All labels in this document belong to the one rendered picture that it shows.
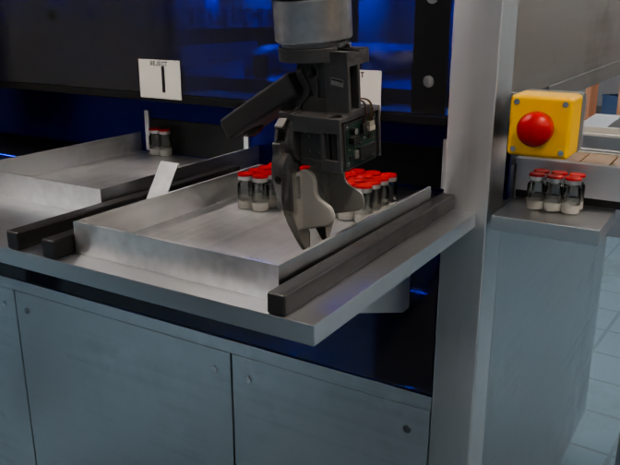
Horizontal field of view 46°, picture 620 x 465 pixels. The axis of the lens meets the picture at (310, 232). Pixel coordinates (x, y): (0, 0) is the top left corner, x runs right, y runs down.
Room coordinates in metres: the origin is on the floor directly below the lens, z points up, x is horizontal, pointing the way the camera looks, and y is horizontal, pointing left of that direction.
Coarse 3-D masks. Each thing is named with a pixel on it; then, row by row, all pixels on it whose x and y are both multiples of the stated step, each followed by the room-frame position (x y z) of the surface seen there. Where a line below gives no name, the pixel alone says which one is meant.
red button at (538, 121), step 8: (536, 112) 0.84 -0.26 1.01; (520, 120) 0.84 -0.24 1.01; (528, 120) 0.83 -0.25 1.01; (536, 120) 0.83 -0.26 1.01; (544, 120) 0.83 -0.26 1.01; (552, 120) 0.84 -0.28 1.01; (520, 128) 0.84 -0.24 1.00; (528, 128) 0.83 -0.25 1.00; (536, 128) 0.83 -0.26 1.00; (544, 128) 0.82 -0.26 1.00; (552, 128) 0.83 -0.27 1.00; (520, 136) 0.84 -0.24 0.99; (528, 136) 0.83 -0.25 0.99; (536, 136) 0.83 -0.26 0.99; (544, 136) 0.82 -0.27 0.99; (552, 136) 0.84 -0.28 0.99; (528, 144) 0.83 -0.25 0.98; (536, 144) 0.83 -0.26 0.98
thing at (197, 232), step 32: (192, 192) 0.89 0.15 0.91; (224, 192) 0.95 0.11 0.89; (416, 192) 0.86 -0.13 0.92; (96, 224) 0.76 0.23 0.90; (128, 224) 0.80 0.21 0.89; (160, 224) 0.84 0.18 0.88; (192, 224) 0.84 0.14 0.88; (224, 224) 0.84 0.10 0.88; (256, 224) 0.84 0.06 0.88; (352, 224) 0.84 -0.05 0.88; (384, 224) 0.78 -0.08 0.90; (96, 256) 0.72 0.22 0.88; (128, 256) 0.70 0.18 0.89; (160, 256) 0.67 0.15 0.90; (192, 256) 0.65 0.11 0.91; (224, 256) 0.63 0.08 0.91; (256, 256) 0.72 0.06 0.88; (288, 256) 0.72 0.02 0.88; (320, 256) 0.66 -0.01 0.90; (224, 288) 0.63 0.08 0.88; (256, 288) 0.61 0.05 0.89
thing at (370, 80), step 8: (360, 72) 0.98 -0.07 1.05; (368, 72) 0.98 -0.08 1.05; (376, 72) 0.97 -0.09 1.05; (360, 80) 0.98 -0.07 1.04; (368, 80) 0.98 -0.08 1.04; (376, 80) 0.97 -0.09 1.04; (368, 88) 0.98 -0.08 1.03; (376, 88) 0.97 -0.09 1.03; (368, 96) 0.98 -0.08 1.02; (376, 96) 0.97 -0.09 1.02; (376, 104) 0.97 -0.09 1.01
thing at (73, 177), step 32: (0, 160) 1.05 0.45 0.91; (32, 160) 1.10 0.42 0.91; (64, 160) 1.15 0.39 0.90; (96, 160) 1.21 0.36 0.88; (128, 160) 1.21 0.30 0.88; (160, 160) 1.21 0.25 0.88; (192, 160) 1.21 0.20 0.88; (224, 160) 1.09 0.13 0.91; (256, 160) 1.16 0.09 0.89; (0, 192) 0.98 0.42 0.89; (32, 192) 0.94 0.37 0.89; (64, 192) 0.91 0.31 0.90; (96, 192) 0.88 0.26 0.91; (128, 192) 0.92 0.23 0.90
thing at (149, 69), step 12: (144, 60) 1.18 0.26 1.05; (156, 60) 1.17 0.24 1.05; (168, 60) 1.15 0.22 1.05; (144, 72) 1.18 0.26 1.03; (156, 72) 1.17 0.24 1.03; (168, 72) 1.15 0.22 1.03; (180, 72) 1.14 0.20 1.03; (144, 84) 1.18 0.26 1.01; (156, 84) 1.17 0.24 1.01; (168, 84) 1.16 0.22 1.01; (180, 84) 1.14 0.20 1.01; (144, 96) 1.18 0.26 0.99; (156, 96) 1.17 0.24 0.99; (168, 96) 1.16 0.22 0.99; (180, 96) 1.14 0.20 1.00
